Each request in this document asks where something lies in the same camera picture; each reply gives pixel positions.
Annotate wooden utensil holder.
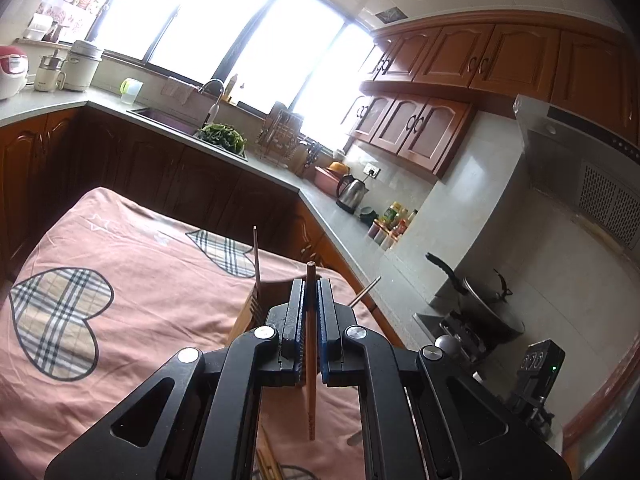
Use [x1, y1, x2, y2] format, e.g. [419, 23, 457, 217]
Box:
[224, 280, 293, 347]

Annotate white cooker pot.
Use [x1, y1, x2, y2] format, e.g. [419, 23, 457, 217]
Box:
[62, 40, 104, 92]

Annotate upper wooden cabinets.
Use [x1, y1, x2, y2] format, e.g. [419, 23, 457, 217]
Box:
[347, 10, 639, 178]

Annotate long brown chopstick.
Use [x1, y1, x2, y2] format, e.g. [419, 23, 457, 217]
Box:
[256, 425, 284, 480]

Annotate pink basin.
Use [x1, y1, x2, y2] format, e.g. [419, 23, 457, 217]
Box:
[314, 167, 342, 198]

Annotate range hood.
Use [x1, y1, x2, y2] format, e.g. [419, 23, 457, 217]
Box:
[513, 96, 639, 258]

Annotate brown wooden chopstick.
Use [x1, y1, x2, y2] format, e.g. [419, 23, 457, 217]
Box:
[305, 261, 318, 441]

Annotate gas stove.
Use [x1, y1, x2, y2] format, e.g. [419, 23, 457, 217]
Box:
[412, 311, 501, 386]

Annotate green white jug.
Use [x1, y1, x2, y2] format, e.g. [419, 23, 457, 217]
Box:
[119, 78, 143, 105]

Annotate lower wooden cabinets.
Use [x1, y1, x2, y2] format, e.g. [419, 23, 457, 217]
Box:
[0, 104, 407, 348]

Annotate pink tablecloth with hearts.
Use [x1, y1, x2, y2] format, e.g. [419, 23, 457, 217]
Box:
[1, 188, 367, 479]

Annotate wooden cabinets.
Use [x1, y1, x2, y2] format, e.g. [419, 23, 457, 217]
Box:
[0, 104, 407, 348]
[347, 10, 639, 178]

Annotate dark chopstick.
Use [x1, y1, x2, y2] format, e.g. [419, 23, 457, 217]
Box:
[253, 226, 262, 290]

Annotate kitchen faucet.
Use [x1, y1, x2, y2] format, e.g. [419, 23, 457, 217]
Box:
[198, 78, 224, 127]

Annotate red white rice cooker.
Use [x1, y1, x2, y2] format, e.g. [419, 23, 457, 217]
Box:
[0, 46, 29, 100]

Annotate black wok pan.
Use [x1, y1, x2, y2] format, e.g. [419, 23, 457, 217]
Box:
[425, 252, 525, 346]

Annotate spice jar set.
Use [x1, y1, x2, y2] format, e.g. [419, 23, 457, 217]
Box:
[368, 202, 418, 250]

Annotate stainless electric kettle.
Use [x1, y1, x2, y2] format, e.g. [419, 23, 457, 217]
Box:
[336, 174, 369, 214]

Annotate wall power socket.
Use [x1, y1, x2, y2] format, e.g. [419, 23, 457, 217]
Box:
[363, 162, 381, 180]

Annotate dish drying rack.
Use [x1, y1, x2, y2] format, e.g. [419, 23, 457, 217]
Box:
[256, 102, 303, 166]

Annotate green vegetables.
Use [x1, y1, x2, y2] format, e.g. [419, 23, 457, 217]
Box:
[196, 124, 245, 155]

